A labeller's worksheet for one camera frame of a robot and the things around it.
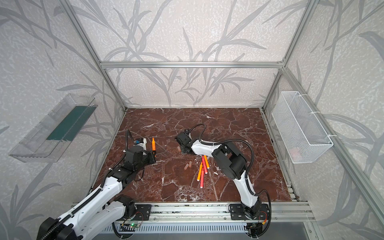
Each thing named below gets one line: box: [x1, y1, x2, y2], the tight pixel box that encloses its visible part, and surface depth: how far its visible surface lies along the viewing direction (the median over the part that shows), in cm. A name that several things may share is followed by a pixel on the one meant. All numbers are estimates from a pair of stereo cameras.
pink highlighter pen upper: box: [202, 155, 208, 175], surface depth 90 cm
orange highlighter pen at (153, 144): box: [151, 137, 156, 151], surface depth 86 cm
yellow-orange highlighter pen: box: [197, 161, 203, 182], surface depth 88 cm
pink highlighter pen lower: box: [200, 169, 205, 189], surface depth 85 cm
